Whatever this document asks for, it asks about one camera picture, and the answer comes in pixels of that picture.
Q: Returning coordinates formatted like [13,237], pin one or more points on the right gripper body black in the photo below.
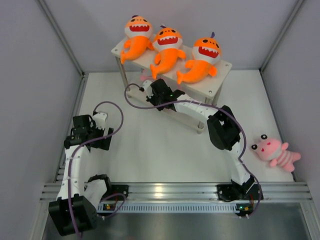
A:
[155,100]

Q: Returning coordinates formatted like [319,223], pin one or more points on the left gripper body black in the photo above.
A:
[96,132]

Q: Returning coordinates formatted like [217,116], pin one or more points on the large orange shark plush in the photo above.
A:
[206,52]

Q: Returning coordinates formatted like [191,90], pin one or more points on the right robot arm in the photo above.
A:
[225,133]

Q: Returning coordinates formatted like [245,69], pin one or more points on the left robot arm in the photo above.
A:
[74,210]

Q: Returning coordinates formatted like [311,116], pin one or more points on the white two-tier shelf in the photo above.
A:
[207,91]

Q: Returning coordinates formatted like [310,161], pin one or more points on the pink frog plush front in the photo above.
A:
[276,153]

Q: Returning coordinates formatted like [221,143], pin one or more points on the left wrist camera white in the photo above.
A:
[100,119]

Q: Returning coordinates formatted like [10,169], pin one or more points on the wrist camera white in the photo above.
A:
[100,119]
[146,85]

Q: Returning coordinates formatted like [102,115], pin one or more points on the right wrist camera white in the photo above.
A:
[146,85]

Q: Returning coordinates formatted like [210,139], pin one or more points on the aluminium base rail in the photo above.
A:
[276,192]

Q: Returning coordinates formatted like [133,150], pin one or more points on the perforated cable duct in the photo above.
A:
[130,207]

